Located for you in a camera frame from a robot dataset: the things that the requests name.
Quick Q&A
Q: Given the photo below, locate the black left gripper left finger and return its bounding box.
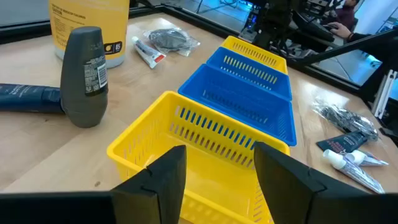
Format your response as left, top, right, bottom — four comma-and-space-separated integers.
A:
111, 145, 187, 224

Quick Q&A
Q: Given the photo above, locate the white metal bracket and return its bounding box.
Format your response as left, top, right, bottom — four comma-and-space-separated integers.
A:
371, 70, 398, 119

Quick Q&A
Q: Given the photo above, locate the yellow wipes canister white lid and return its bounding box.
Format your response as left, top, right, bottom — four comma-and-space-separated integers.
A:
49, 0, 131, 68

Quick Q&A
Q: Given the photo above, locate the white toothpaste tube red mark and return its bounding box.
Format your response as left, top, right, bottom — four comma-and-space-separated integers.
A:
131, 36, 167, 69

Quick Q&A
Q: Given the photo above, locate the black tube red print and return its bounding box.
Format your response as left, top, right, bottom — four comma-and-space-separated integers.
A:
316, 130, 369, 156

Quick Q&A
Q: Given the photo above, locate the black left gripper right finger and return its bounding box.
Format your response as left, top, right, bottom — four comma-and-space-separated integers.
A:
254, 142, 371, 224

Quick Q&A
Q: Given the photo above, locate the navy blue tube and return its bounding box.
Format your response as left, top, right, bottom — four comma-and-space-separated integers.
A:
0, 83, 65, 114

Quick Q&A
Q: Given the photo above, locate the person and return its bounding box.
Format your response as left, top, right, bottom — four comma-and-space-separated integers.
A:
322, 0, 398, 43

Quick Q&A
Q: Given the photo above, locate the black metal strut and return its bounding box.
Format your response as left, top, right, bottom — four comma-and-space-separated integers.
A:
292, 27, 398, 67

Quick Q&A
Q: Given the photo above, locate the person's hand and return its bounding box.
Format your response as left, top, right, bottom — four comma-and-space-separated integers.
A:
326, 21, 353, 40

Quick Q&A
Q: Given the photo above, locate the yellow slotted plastic basket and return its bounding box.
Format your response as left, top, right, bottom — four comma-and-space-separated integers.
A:
220, 35, 289, 75
106, 90, 290, 224

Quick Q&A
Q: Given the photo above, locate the white toothpaste tube blue print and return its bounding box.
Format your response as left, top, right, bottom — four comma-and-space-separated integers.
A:
322, 149, 386, 194

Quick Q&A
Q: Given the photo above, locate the white and blue tube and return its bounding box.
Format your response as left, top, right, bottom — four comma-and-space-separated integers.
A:
345, 149, 389, 167

